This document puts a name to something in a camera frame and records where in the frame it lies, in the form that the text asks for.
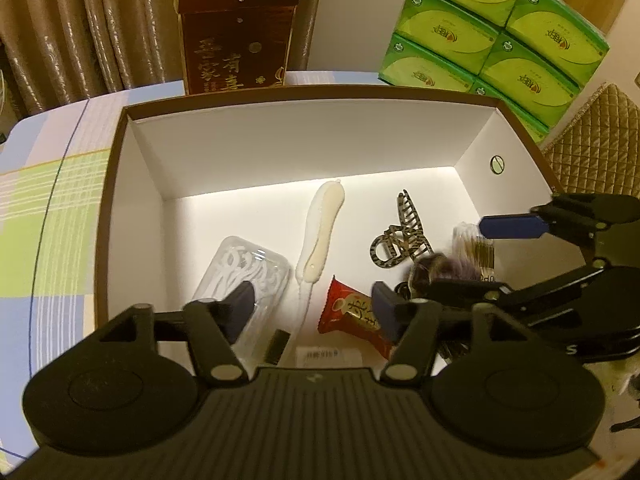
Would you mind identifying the dark furry scrunchie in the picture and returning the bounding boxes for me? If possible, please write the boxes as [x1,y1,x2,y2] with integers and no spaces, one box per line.
[407,252,483,302]

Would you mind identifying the white handled brush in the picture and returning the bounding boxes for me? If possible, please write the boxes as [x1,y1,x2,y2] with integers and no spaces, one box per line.
[295,179,347,336]

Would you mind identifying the stack of green tissue packs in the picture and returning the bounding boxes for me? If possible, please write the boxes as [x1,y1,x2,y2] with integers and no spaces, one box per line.
[377,0,611,143]

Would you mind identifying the cotton swab pack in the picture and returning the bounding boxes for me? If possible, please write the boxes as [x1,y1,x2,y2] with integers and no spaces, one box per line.
[452,222,497,281]

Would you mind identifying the brown cardboard box white inside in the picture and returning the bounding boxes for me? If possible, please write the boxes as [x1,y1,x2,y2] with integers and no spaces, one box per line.
[95,84,568,376]

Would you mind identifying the white barcode sticker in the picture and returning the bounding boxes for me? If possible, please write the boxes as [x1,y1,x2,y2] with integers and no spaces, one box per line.
[296,345,364,369]

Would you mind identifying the brown plaque gold characters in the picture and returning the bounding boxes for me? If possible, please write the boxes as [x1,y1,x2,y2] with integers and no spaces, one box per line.
[177,0,301,96]

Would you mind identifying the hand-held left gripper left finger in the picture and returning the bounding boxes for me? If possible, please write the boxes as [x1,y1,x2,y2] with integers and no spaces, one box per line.
[100,280,257,386]

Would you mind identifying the red snack packet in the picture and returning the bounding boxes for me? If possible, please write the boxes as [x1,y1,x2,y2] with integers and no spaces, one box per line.
[317,276,401,360]

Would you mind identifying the quilted beige chair cover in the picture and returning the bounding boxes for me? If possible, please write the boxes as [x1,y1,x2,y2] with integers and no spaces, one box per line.
[540,82,640,196]

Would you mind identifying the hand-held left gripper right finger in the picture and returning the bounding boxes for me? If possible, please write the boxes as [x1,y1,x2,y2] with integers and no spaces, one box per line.
[371,282,503,386]

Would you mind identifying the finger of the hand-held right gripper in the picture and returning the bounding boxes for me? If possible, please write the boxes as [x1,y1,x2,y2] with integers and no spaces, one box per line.
[425,262,618,328]
[479,192,640,262]

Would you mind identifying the clear plastic floss pick pack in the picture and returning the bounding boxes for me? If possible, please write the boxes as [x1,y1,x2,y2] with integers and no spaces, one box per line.
[192,236,292,356]

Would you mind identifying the leopard print hair clip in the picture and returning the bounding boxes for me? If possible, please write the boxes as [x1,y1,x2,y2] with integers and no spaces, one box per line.
[370,190,435,268]

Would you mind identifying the beige curtain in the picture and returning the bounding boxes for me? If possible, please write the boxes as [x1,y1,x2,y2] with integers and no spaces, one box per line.
[0,0,326,117]

